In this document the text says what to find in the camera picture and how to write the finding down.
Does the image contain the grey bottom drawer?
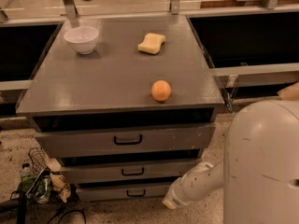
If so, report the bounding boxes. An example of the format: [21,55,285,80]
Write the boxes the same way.
[76,176,177,202]

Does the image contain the grey drawer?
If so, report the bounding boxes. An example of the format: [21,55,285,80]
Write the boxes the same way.
[76,176,177,202]
[61,159,201,184]
[36,124,216,158]

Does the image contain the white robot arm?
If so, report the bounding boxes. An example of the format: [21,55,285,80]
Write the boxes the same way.
[163,100,299,224]

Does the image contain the grey middle drawer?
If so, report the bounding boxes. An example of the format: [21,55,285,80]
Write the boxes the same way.
[61,159,201,184]

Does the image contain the grey top drawer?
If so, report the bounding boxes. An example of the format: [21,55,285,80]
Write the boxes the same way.
[36,124,216,158]

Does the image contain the grey drawer cabinet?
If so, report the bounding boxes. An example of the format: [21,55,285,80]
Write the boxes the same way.
[16,15,225,202]

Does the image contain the orange fruit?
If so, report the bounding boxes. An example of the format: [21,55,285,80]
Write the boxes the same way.
[151,80,171,102]

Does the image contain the green snack bag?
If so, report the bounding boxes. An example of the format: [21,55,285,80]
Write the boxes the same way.
[17,172,52,204]

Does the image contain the clear plastic bottle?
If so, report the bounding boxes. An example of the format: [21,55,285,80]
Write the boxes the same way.
[21,163,32,179]

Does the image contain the yellow sponge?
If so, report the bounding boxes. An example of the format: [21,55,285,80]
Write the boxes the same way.
[137,33,165,55]

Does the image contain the brown cardboard box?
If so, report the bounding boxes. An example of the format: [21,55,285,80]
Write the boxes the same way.
[278,82,299,101]

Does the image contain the white ceramic bowl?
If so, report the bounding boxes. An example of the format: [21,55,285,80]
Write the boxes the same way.
[64,26,99,54]

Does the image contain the black cable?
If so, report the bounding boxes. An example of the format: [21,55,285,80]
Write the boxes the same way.
[46,203,87,224]

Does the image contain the black wire basket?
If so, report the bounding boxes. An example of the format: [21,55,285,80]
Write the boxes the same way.
[28,147,50,174]

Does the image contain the metal bracket left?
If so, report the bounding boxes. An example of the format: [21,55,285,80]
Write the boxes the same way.
[63,0,78,20]

